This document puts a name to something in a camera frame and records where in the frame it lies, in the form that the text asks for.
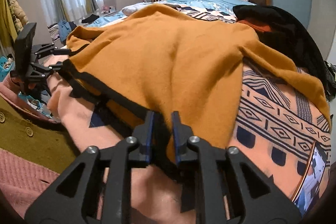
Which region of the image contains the pink knit sweater sleeve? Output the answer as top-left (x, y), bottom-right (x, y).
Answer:
top-left (1, 76), bottom-right (59, 217)

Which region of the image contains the olive green buttoned cardigan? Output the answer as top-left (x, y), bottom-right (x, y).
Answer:
top-left (1, 98), bottom-right (80, 173)

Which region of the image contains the orange knit sweater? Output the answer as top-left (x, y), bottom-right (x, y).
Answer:
top-left (59, 3), bottom-right (332, 183)

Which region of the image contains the black and rust garment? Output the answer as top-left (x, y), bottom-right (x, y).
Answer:
top-left (233, 5), bottom-right (327, 89)

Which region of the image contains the white pillow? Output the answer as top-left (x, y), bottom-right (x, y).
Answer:
top-left (121, 2), bottom-right (153, 16)

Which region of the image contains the person's left hand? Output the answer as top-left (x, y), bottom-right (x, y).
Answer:
top-left (10, 76), bottom-right (37, 92)

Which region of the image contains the turquoise plastic basket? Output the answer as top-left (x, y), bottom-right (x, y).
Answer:
top-left (1, 56), bottom-right (52, 121)

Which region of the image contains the light blue duvet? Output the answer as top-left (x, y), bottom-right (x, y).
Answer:
top-left (88, 0), bottom-right (254, 27)

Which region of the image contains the yellow hanging coat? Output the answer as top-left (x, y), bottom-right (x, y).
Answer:
top-left (0, 0), bottom-right (18, 48)

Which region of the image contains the patterned pink navy blanket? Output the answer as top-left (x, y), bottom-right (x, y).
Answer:
top-left (47, 2), bottom-right (332, 224)

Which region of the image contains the smartphone with lit screen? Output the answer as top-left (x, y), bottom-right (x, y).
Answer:
top-left (292, 142), bottom-right (327, 216)

